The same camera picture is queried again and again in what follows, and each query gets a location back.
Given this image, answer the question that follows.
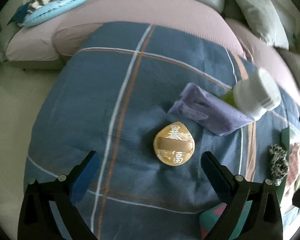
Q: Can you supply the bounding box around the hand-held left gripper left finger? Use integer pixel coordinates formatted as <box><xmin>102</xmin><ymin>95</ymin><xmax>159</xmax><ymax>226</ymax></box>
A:
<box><xmin>17</xmin><ymin>150</ymin><xmax>100</xmax><ymax>240</ymax></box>

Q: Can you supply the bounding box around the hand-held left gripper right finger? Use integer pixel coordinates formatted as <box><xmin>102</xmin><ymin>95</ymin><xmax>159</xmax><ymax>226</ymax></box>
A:
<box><xmin>201</xmin><ymin>151</ymin><xmax>284</xmax><ymax>240</ymax></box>

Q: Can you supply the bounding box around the white box lid teal rim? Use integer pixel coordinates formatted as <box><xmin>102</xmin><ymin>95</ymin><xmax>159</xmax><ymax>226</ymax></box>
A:
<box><xmin>277</xmin><ymin>126</ymin><xmax>300</xmax><ymax>233</ymax></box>

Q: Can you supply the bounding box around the leopard print scrunchie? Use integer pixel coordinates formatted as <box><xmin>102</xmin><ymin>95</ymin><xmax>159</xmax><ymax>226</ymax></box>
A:
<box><xmin>269</xmin><ymin>144</ymin><xmax>289</xmax><ymax>187</ymax></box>

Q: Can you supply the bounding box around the gold powder puff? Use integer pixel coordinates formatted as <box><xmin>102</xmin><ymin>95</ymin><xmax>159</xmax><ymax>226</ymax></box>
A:
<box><xmin>153</xmin><ymin>121</ymin><xmax>196</xmax><ymax>166</ymax></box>

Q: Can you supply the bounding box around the pink white fluffy sock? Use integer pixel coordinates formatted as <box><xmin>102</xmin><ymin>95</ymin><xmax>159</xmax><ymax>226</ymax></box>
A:
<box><xmin>285</xmin><ymin>142</ymin><xmax>300</xmax><ymax>198</ymax></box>

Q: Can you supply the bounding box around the teal plastic box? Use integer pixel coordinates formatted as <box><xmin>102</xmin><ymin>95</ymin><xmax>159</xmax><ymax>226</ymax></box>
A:
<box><xmin>199</xmin><ymin>202</ymin><xmax>247</xmax><ymax>240</ymax></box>

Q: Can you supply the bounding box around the white pill bottle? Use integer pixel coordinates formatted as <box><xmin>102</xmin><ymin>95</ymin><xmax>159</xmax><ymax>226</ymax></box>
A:
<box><xmin>220</xmin><ymin>68</ymin><xmax>282</xmax><ymax>120</ymax></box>

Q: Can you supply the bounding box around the purple tissue pack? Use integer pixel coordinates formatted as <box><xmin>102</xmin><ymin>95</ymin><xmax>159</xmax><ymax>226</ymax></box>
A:
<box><xmin>167</xmin><ymin>82</ymin><xmax>255</xmax><ymax>137</ymax></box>

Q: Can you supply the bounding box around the blue plaid blanket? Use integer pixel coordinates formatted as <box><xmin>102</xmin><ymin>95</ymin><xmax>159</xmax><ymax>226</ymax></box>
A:
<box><xmin>24</xmin><ymin>21</ymin><xmax>300</xmax><ymax>240</ymax></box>

